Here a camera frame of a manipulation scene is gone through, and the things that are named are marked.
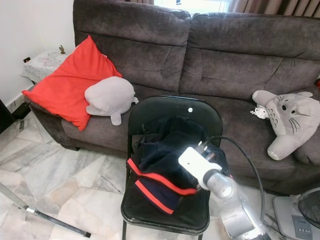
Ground red cushion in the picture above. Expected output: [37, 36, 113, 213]
[21, 35, 123, 132]

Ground silver clothes rack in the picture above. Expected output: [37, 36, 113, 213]
[0, 182, 92, 239]

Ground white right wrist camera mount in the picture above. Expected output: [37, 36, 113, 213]
[177, 145, 223, 191]

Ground navy garment red stripes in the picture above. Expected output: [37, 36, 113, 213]
[126, 116, 231, 216]

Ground small white plush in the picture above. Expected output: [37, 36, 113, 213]
[252, 104, 271, 121]

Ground lace-covered side table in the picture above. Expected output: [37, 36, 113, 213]
[22, 49, 76, 85]

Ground grey seal plush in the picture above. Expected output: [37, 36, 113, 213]
[84, 76, 140, 127]

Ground black folding chair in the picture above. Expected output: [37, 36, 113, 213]
[120, 96, 225, 240]

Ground brown curtain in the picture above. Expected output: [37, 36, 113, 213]
[227, 0, 320, 16]

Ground grey Totoro plush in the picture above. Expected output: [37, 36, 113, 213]
[251, 90, 320, 161]

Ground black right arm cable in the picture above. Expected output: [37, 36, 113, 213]
[202, 135, 267, 221]

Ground white pedestal fan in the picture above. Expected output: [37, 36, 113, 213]
[272, 187, 320, 240]

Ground grey-brown fabric sofa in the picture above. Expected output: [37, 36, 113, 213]
[27, 0, 320, 196]

